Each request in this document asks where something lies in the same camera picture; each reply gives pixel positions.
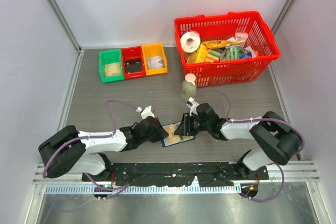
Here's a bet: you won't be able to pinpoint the gold cards in green bin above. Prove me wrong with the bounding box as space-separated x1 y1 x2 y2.
104 62 121 77

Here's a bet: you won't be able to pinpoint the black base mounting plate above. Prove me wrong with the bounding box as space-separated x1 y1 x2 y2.
91 162 269 187

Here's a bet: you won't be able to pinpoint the white pink carton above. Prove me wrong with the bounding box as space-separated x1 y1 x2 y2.
235 32 249 41

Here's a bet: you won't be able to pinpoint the green liquid soap bottle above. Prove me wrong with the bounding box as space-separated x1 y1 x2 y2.
181 73 197 103

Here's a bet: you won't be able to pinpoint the red shopping basket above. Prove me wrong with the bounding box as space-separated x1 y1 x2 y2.
174 11 280 88

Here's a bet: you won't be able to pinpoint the green packaged item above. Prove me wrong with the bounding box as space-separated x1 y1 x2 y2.
220 45 245 61

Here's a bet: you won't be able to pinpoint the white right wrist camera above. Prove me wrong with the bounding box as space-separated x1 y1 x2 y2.
186 97 199 116

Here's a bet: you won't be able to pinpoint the yellow green sponge pack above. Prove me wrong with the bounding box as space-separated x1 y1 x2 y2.
195 44 223 63

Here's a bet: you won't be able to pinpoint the red plastic bin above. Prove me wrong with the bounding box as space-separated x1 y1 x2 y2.
121 46 146 80

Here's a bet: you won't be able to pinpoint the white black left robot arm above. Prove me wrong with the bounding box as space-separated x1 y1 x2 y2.
38 116 169 181

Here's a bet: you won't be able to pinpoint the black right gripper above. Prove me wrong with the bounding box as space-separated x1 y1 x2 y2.
174 113 211 136

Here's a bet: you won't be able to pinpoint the green plastic bin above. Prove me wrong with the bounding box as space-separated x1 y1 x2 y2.
99 49 124 83

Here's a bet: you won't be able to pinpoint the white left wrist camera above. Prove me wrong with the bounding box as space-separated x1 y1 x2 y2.
136 105 155 119

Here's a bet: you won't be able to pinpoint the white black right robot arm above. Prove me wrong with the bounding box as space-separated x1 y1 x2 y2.
174 103 304 179

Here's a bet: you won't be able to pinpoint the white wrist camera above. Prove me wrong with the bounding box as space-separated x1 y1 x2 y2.
136 105 155 119
186 97 199 116

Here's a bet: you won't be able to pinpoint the yellow snack bag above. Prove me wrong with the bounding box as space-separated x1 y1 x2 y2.
202 40 245 49

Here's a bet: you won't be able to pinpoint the black cards in red bin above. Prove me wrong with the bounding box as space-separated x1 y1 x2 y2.
125 58 143 73

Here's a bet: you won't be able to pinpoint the white cards in yellow bin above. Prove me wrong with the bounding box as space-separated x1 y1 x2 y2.
146 56 165 70

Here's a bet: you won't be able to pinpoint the yellow plastic bin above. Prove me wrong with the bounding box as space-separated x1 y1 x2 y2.
141 43 168 76

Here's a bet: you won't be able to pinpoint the white toilet paper roll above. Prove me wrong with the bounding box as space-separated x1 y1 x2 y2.
180 31 201 54

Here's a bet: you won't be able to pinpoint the white slotted cable duct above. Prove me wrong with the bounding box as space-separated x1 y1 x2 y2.
45 184 241 195

